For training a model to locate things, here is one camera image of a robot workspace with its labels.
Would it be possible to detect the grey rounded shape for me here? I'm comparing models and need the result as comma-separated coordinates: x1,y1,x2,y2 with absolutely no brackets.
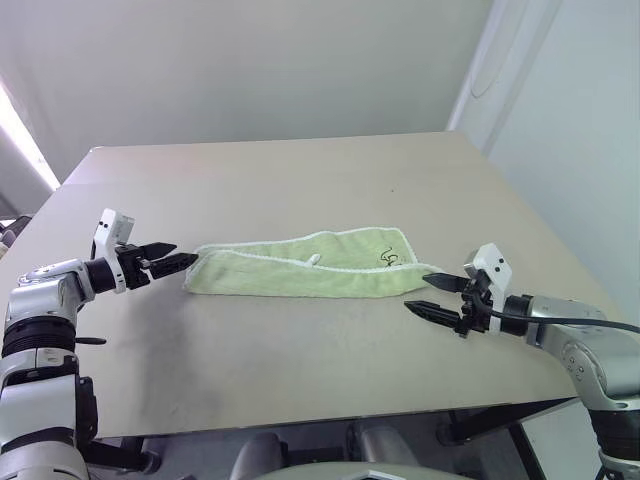
232,432,289,480

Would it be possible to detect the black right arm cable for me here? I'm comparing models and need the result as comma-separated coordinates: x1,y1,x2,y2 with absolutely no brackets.
489,309,640,333

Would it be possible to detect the black table foot base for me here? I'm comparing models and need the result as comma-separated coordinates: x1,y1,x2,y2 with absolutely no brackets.
92,435,164,475

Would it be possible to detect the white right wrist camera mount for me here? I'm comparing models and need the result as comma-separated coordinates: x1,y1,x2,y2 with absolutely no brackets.
462,243,515,335

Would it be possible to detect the white door panel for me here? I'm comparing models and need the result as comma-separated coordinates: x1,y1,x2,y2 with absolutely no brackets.
447,0,640,321

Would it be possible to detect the light green towel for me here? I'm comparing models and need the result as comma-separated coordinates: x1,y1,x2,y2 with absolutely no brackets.
182,227,444,300

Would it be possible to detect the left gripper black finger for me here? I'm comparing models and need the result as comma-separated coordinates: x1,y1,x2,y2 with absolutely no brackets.
142,242,179,259
148,252,200,280

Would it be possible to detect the dark grey chair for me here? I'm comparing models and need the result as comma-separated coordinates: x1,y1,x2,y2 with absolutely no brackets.
0,214,32,264

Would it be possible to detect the black table frame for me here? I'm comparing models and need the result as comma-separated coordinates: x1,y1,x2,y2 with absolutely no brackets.
437,397,579,480

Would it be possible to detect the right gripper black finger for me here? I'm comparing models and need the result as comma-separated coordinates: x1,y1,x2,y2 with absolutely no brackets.
422,272,469,295
403,300,462,331

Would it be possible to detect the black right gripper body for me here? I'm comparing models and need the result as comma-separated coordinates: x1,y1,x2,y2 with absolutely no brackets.
452,272,494,340

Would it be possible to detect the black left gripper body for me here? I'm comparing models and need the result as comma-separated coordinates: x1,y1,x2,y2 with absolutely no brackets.
115,243,154,290

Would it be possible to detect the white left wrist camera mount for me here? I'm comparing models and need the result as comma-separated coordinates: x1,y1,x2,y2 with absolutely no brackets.
91,208,137,294

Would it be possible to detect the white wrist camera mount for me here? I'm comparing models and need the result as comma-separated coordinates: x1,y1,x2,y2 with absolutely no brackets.
462,243,515,335
91,208,137,294

